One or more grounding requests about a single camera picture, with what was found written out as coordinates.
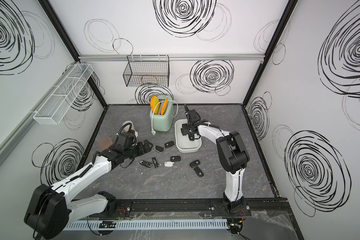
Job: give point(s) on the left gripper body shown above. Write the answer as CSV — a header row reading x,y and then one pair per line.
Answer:
x,y
131,153

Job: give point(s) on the white storage box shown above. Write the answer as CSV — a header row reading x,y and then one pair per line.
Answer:
x,y
183,143

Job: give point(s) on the black wire basket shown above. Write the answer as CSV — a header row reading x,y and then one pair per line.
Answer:
x,y
147,69

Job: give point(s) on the black silver key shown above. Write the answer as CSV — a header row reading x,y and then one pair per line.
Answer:
x,y
159,149

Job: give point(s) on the black VW key middle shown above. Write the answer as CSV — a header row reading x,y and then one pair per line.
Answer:
x,y
175,158

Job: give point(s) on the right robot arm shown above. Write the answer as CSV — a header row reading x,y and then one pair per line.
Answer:
x,y
232,152

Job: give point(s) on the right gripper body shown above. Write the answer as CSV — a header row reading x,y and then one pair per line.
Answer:
x,y
186,128

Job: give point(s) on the black VW key upper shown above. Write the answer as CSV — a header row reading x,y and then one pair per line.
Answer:
x,y
169,144

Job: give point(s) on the white key tag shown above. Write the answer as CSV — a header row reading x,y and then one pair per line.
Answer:
x,y
168,164

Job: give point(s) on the white mesh wall shelf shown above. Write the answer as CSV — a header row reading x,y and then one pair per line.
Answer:
x,y
73,92

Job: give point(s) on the black vw key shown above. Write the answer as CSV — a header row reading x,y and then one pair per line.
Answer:
x,y
175,158
169,144

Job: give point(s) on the orange toast slice right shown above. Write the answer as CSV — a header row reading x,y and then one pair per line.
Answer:
x,y
164,106

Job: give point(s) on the grey slotted cable duct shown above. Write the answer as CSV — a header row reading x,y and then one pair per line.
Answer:
x,y
125,225

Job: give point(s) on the yellow toast slice left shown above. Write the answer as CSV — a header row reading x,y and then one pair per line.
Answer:
x,y
155,104

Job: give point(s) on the beige textured cup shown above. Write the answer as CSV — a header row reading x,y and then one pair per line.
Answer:
x,y
128,126

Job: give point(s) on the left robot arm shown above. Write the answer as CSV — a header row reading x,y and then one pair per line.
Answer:
x,y
53,207

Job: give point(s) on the black Porsche key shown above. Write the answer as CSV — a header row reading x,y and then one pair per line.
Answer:
x,y
145,164

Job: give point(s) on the black chrome Bentley key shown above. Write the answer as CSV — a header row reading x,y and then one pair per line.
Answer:
x,y
155,162

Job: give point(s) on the green toaster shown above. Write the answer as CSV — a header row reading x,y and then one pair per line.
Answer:
x,y
163,123

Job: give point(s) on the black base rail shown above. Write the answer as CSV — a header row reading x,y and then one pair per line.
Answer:
x,y
213,207

